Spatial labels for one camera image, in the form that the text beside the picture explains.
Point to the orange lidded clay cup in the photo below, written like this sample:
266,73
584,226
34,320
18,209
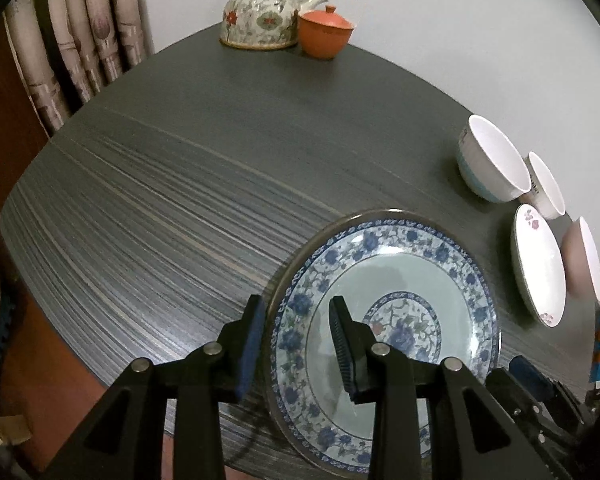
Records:
324,33

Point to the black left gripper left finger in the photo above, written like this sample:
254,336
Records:
122,436

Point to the floral ceramic teapot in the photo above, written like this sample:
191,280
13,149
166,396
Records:
263,25

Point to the patterned beige curtain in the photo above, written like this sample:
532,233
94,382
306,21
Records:
95,40

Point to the white saucer pink flowers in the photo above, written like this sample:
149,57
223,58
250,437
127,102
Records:
537,261

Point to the white bowl blue band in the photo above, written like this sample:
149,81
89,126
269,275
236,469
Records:
489,162

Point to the pink bowl white interior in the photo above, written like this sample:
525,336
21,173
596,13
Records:
581,261

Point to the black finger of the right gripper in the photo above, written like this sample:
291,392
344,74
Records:
537,384

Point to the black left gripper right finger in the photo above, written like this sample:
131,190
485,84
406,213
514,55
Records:
472,436

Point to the blue floral porcelain plate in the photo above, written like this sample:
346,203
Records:
416,288

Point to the small white bowl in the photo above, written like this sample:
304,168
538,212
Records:
545,194

